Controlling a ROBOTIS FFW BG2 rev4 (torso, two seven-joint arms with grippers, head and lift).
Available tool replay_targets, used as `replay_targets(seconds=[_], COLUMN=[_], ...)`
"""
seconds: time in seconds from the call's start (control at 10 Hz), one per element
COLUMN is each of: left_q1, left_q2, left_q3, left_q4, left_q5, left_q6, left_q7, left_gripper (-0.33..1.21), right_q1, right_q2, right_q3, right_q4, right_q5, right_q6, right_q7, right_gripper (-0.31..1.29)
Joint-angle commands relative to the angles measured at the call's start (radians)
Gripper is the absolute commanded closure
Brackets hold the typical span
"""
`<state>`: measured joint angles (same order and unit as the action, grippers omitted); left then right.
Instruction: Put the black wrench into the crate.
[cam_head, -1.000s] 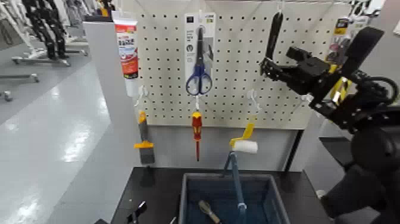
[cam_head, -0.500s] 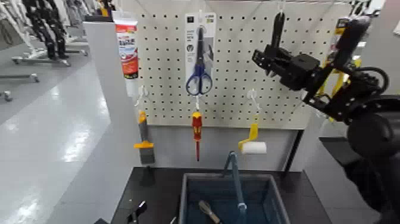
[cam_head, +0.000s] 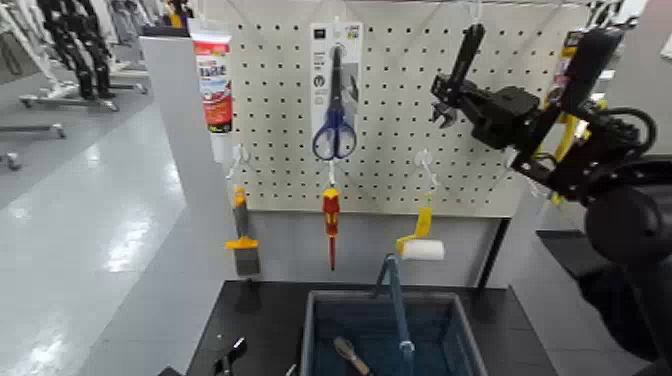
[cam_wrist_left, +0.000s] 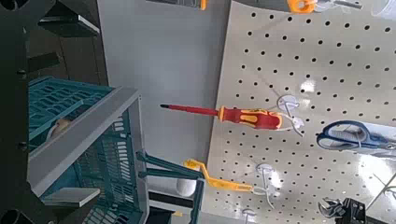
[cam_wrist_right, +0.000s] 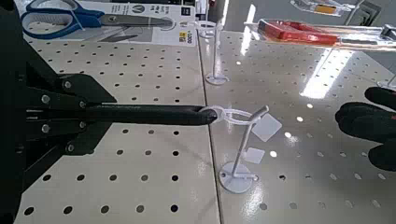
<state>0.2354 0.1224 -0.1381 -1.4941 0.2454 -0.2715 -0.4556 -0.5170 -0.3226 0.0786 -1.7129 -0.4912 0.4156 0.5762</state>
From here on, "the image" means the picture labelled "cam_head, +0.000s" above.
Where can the black adjustable wrench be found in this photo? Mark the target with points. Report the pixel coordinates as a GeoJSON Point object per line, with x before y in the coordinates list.
{"type": "Point", "coordinates": [467, 52]}

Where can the grey wheeled base bar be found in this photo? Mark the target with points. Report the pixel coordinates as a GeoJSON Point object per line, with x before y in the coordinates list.
{"type": "Point", "coordinates": [36, 128]}

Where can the white robot stand frame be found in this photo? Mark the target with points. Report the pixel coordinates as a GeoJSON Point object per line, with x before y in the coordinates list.
{"type": "Point", "coordinates": [36, 63]}

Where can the grey blue plastic crate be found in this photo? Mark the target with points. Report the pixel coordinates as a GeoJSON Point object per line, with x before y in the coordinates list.
{"type": "Point", "coordinates": [367, 325]}

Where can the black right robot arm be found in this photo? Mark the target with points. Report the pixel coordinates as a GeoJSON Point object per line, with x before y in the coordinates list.
{"type": "Point", "coordinates": [630, 220]}

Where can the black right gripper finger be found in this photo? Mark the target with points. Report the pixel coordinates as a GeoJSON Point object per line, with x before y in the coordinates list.
{"type": "Point", "coordinates": [464, 111]}
{"type": "Point", "coordinates": [446, 86]}

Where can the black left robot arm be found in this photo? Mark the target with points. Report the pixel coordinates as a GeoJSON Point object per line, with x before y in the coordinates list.
{"type": "Point", "coordinates": [169, 372]}

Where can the white perforated pegboard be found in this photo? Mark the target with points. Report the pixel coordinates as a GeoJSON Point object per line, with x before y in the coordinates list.
{"type": "Point", "coordinates": [399, 78]}

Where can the grey partition panel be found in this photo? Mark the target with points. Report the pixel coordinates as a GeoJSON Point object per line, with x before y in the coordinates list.
{"type": "Point", "coordinates": [178, 131]}

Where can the grey panel with hazard edge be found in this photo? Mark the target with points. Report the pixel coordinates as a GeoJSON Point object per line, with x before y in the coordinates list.
{"type": "Point", "coordinates": [646, 63]}

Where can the black humanoid robot on stand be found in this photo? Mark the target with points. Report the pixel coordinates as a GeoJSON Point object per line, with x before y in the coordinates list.
{"type": "Point", "coordinates": [78, 42]}

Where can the red yellow screwdriver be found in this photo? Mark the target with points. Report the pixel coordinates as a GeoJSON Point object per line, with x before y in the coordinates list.
{"type": "Point", "coordinates": [330, 210]}

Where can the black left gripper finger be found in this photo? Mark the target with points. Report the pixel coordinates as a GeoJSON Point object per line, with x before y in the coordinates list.
{"type": "Point", "coordinates": [291, 369]}
{"type": "Point", "coordinates": [231, 354]}

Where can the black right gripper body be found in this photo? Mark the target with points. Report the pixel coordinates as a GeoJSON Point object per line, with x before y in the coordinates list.
{"type": "Point", "coordinates": [504, 115]}

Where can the white red sealant tube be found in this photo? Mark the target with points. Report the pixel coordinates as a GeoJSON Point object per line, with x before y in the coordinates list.
{"type": "Point", "coordinates": [214, 78]}

